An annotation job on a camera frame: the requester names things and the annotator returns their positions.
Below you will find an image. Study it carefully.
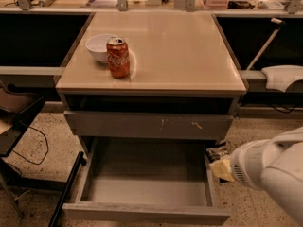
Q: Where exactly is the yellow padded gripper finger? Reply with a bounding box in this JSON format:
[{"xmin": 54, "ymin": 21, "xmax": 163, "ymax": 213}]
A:
[{"xmin": 209, "ymin": 158, "xmax": 235, "ymax": 182}]

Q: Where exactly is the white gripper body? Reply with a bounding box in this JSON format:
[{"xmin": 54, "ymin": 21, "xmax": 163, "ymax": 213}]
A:
[{"xmin": 230, "ymin": 139, "xmax": 272, "ymax": 190}]

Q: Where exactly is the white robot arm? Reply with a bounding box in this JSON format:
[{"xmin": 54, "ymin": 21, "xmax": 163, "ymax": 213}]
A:
[{"xmin": 205, "ymin": 128, "xmax": 303, "ymax": 226}]

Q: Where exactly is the open grey middle drawer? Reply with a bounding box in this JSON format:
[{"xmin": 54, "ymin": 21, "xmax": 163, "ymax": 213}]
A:
[{"xmin": 63, "ymin": 137, "xmax": 230, "ymax": 226}]

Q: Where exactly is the grey drawer cabinet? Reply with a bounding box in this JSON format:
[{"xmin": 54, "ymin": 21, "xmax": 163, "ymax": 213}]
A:
[{"xmin": 56, "ymin": 10, "xmax": 246, "ymax": 151}]

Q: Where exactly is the closed grey top drawer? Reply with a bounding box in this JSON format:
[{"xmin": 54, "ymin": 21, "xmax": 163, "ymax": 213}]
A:
[{"xmin": 64, "ymin": 111, "xmax": 233, "ymax": 141}]

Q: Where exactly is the white curved base cover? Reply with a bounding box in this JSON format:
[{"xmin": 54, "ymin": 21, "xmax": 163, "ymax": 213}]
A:
[{"xmin": 261, "ymin": 65, "xmax": 303, "ymax": 93}]

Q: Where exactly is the black metal leg bar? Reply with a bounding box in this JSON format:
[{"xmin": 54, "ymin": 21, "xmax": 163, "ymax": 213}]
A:
[{"xmin": 48, "ymin": 151, "xmax": 86, "ymax": 227}]

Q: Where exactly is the white stick with black tip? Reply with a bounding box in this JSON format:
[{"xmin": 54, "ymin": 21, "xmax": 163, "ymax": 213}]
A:
[{"xmin": 246, "ymin": 18, "xmax": 286, "ymax": 71}]

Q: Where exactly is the red coca-cola can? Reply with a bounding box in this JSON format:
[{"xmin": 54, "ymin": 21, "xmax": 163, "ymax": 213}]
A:
[{"xmin": 106, "ymin": 36, "xmax": 130, "ymax": 79}]

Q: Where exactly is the white ceramic bowl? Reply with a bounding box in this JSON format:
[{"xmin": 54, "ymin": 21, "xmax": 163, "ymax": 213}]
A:
[{"xmin": 86, "ymin": 34, "xmax": 114, "ymax": 63}]

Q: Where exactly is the black chair at left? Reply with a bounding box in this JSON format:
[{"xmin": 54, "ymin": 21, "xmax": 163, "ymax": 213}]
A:
[{"xmin": 0, "ymin": 83, "xmax": 45, "ymax": 218}]

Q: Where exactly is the black cable on floor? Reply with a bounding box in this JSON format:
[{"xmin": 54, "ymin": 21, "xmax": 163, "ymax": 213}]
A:
[{"xmin": 9, "ymin": 123, "xmax": 50, "ymax": 166}]

